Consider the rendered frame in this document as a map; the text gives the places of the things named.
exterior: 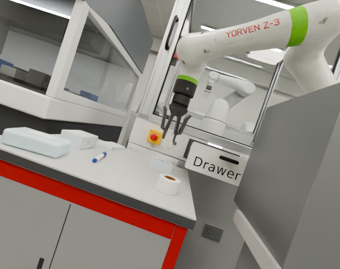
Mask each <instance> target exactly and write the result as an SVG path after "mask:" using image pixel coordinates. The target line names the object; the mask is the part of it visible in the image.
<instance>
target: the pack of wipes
mask: <svg viewBox="0 0 340 269"><path fill-rule="evenodd" d="M1 142H2V143H3V144H6V145H10V146H13V147H17V148H21V149H24V150H27V151H31V152H34V153H38V154H42V155H45V156H49V157H52V158H57V157H60V156H62V155H64V154H66V153H68V152H69V150H70V147H71V144H72V142H71V141H70V140H67V139H63V138H60V137H56V136H53V135H50V134H47V133H44V132H40V131H37V130H33V129H30V128H26V127H23V128H7V129H5V130H4V131H3V134H2V137H1Z"/></svg>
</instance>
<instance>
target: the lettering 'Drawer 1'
mask: <svg viewBox="0 0 340 269"><path fill-rule="evenodd" d="M197 158H199V159H200V160H201V164H202V159H201V158H200V157H197V156H196V158H195V161H194V164H193V165H194V166H197V167H199V166H201V164H200V165H195V162H196V159H197ZM206 164H209V163H206V162H205V163H204V166H203V169H204V167H205V165H206ZM210 165H213V164H210ZM213 166H214V168H213V167H209V169H208V170H209V171H212V172H214V169H215V165H213ZM210 168H213V170H210ZM221 170H222V175H223V174H224V173H225V171H226V170H227V169H225V171H224V172H223V168H221V169H220V171H221ZM220 171H219V167H218V170H217V173H218V174H219V173H220ZM229 172H233V171H229ZM229 172H228V173H227V176H228V174H229V175H232V176H233V175H234V172H233V174H230V173H229ZM228 177H229V176H228ZM229 178H232V177H229Z"/></svg>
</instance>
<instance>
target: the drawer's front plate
mask: <svg viewBox="0 0 340 269"><path fill-rule="evenodd" d="M220 155H222V156H225V157H228V158H230V159H233V160H236V161H238V162H239V164H238V165H236V164H233V163H231V162H227V161H224V160H221V159H220V158H219V156H220ZM196 156H197V157H200V158H201V159H202V164H201V160H200V159H199V158H197V159H196V162H195V165H200V164H201V166H199V167H197V166H194V165H193V164H194V161H195V158H196ZM205 162H206V163H209V164H206V165H205V167H204V169H203V166H204V163H205ZM247 162H248V160H247V159H244V158H241V157H238V156H236V155H233V154H230V153H227V152H223V151H221V150H218V149H215V148H212V147H209V146H206V145H203V144H201V143H197V142H195V141H194V142H193V143H192V146H191V149H190V152H189V155H188V158H187V160H186V163H185V168H187V169H190V170H193V171H196V172H199V173H202V174H204V175H207V176H210V177H213V178H216V179H219V180H222V181H225V182H227V183H230V184H233V185H235V186H239V184H240V181H241V178H242V175H243V173H244V170H245V167H246V164H247ZM210 164H213V165H215V169H214V172H212V171H209V170H208V169H209V167H213V168H214V166H213V165H210ZM218 167H219V171H220V169H221V168H223V172H224V171H225V169H227V170H226V171H225V173H224V174H223V175H222V170H221V171H220V173H219V174H218V173H217V170H218ZM229 171H233V172H234V175H233V176H232V175H229V174H228V176H229V177H232V178H229V177H228V176H227V173H228V172H229ZM237 173H238V174H241V175H237V178H236V180H235V177H236V174H237Z"/></svg>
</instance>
